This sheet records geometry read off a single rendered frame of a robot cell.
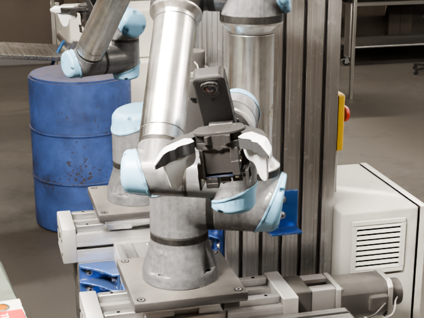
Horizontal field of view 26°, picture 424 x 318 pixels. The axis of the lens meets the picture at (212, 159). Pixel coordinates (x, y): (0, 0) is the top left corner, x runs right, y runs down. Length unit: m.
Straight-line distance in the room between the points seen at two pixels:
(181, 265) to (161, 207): 0.12
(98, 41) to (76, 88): 2.69
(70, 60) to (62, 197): 2.86
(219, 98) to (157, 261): 0.59
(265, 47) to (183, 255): 0.43
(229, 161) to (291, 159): 0.72
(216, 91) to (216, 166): 0.10
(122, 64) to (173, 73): 0.93
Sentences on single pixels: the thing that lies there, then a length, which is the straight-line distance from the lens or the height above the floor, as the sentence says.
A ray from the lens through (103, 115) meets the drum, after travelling 5.09.
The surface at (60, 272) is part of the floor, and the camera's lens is 4.81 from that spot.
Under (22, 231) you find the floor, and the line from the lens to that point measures 5.40.
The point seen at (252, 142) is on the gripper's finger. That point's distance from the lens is 1.20.
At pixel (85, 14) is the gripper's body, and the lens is 2.63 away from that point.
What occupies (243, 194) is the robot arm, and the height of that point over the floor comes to 1.44.
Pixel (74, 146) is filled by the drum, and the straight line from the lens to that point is 5.11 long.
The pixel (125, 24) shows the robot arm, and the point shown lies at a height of 1.56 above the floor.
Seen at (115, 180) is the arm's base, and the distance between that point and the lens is 2.26.
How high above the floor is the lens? 1.92
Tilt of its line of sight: 17 degrees down
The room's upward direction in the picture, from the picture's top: straight up
